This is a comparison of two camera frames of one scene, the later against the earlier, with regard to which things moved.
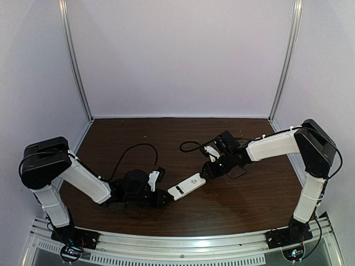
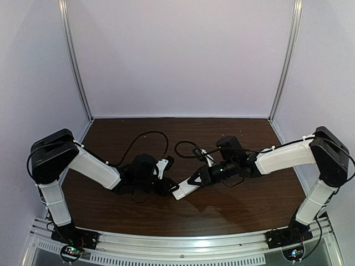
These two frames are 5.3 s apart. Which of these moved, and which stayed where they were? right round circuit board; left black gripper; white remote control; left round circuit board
Moved: left black gripper
Stayed: left round circuit board; right round circuit board; white remote control
